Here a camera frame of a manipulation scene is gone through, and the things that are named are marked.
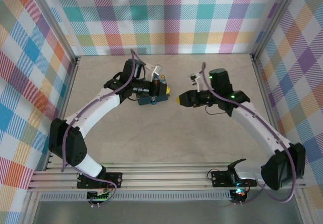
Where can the small silver padlock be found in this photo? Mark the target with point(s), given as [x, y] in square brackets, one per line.
[153, 100]

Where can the blue starry print box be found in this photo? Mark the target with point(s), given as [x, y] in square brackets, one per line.
[143, 100]

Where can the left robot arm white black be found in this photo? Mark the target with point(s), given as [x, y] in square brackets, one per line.
[75, 145]

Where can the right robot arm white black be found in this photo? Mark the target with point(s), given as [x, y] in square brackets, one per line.
[277, 171]

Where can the aluminium mounting rails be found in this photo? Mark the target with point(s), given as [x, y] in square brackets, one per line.
[164, 177]

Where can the right control circuit board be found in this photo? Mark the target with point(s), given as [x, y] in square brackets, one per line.
[238, 193]

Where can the control circuit board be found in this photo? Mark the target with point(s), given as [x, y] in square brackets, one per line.
[238, 193]
[97, 196]

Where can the grey metal sheet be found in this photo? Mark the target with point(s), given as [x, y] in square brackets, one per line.
[164, 212]

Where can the left control circuit board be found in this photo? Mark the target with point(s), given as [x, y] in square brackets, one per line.
[97, 196]

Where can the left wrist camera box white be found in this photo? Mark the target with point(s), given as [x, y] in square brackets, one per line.
[154, 70]

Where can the aluminium side rail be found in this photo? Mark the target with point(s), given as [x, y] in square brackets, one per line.
[67, 90]
[265, 90]

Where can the aluminium frame post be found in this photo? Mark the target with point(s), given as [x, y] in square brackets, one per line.
[54, 19]
[275, 19]
[302, 209]
[30, 209]

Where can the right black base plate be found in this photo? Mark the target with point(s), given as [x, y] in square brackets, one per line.
[219, 178]

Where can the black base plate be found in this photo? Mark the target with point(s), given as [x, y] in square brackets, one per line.
[219, 178]
[113, 179]

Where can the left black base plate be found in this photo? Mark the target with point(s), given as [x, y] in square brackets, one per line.
[113, 179]

